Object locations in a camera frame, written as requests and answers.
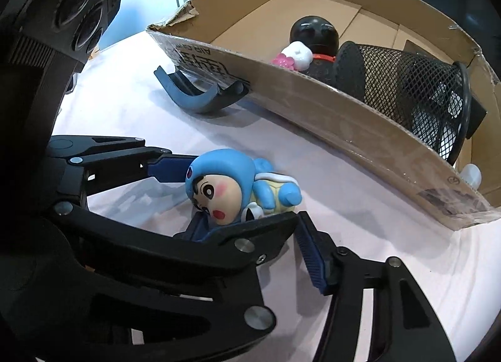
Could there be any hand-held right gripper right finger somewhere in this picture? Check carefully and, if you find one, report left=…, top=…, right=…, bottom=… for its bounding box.
left=295, top=211, right=457, bottom=362

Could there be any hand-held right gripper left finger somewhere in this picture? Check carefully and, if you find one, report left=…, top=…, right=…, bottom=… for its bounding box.
left=174, top=217, right=214, bottom=242

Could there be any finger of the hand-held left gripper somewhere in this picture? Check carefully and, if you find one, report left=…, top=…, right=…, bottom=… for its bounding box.
left=47, top=134, right=200, bottom=195
left=49, top=201, right=301, bottom=348

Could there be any blue hooded cartoon figurine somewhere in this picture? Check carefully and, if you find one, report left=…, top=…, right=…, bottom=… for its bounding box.
left=184, top=148, right=303, bottom=227

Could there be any brown cardboard box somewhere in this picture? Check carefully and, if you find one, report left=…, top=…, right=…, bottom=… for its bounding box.
left=147, top=0, right=501, bottom=231

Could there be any black round-headed figurine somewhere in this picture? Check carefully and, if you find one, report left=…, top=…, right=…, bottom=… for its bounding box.
left=290, top=16, right=339, bottom=90

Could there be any black mesh pen holder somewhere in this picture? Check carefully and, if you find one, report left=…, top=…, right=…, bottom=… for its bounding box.
left=333, top=41, right=472, bottom=167

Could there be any small white bottle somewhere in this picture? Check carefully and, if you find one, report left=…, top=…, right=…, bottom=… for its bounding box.
left=459, top=164, right=482, bottom=192

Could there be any dark blue curved plastic bracket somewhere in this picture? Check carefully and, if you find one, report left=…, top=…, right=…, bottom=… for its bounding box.
left=154, top=65, right=251, bottom=115

